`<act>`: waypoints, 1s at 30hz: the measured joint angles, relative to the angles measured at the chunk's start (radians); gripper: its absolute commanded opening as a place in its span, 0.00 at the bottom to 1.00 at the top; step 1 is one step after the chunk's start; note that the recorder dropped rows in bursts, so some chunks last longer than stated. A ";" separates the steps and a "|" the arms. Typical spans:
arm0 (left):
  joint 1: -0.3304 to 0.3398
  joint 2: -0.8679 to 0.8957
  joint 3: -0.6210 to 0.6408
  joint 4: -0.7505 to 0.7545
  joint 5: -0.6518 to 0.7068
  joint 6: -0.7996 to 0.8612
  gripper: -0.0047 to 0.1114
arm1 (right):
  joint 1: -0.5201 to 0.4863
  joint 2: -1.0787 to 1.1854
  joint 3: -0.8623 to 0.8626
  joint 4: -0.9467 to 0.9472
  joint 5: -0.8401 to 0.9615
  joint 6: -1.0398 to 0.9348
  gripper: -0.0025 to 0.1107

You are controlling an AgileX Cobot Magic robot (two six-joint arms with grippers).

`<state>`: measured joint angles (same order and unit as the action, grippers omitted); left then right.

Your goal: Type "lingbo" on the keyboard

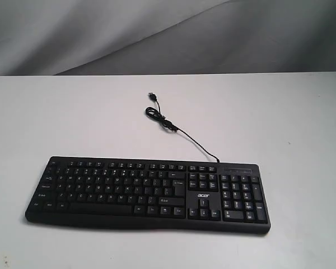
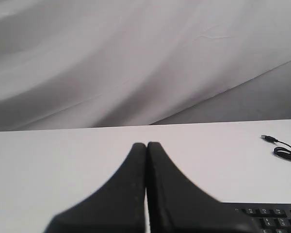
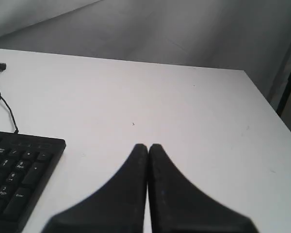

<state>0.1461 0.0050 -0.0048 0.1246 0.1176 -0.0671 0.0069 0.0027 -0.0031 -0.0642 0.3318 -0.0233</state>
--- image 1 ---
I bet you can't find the black acer keyboard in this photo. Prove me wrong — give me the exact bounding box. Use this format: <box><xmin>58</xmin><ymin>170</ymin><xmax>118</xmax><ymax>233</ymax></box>
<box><xmin>25</xmin><ymin>156</ymin><xmax>271</xmax><ymax>234</ymax></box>

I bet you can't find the grey backdrop cloth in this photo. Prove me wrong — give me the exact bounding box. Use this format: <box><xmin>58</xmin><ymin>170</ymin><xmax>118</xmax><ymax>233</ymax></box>
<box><xmin>0</xmin><ymin>1</ymin><xmax>336</xmax><ymax>76</ymax></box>

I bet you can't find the black keyboard usb cable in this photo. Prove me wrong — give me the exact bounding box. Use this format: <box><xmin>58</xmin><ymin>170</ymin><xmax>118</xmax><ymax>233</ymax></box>
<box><xmin>144</xmin><ymin>91</ymin><xmax>221</xmax><ymax>164</ymax></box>

